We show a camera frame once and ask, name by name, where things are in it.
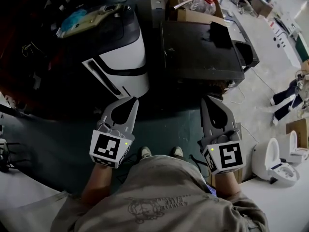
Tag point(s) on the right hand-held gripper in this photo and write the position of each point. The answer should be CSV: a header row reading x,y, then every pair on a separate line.
x,y
227,153

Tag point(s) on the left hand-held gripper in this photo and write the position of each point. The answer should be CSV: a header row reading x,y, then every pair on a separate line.
x,y
108,146

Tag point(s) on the person's left forearm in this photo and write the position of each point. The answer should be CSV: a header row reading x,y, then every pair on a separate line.
x,y
96,185

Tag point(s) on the person's right forearm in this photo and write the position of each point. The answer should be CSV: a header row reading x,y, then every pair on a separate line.
x,y
227,185

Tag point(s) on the white and black machine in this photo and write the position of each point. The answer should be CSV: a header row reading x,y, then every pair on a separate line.
x,y
120,64

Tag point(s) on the black washing machine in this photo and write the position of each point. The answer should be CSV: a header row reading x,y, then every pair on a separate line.
x,y
200,54

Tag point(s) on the person's left shoe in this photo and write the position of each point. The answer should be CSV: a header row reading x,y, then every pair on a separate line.
x,y
145,152

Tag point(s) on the person's shoe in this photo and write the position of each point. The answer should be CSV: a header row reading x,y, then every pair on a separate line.
x,y
177,151
145,152

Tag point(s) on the person's right shoe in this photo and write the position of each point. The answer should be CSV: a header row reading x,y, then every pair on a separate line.
x,y
177,151

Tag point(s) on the dark blue phone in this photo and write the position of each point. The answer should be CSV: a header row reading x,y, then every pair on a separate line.
x,y
212,190

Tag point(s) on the white toilet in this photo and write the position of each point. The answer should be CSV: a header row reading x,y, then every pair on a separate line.
x,y
272,163
297,149

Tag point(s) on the dark green floor mat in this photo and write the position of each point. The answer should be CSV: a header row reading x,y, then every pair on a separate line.
x,y
60,149

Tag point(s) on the black tray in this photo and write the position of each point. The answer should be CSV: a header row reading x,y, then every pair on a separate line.
x,y
248,54

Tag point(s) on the closed brown cardboard box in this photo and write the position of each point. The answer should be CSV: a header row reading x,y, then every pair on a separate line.
x,y
297,129

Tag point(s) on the black cloth pouch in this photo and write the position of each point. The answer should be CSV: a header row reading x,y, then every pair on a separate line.
x,y
220,35

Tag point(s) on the person's grey shirt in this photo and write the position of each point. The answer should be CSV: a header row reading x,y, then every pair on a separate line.
x,y
157,197

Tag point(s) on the white flat board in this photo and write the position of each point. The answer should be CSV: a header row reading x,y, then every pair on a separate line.
x,y
237,28

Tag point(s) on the beige board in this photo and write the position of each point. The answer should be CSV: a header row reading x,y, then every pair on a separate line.
x,y
96,18

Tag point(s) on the blue cloth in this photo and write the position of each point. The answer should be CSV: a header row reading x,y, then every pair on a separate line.
x,y
72,20

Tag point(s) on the open brown cardboard box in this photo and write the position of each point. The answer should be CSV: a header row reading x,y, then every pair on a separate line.
x,y
193,16

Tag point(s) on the grey metal box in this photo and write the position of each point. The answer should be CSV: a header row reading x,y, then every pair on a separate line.
x,y
158,11

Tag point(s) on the black chair base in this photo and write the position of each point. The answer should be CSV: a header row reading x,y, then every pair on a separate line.
x,y
7,151

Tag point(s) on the clear bottle with red cap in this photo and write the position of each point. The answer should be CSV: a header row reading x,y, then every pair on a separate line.
x,y
204,3

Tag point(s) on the metal tube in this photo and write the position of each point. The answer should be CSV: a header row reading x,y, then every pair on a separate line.
x,y
186,3

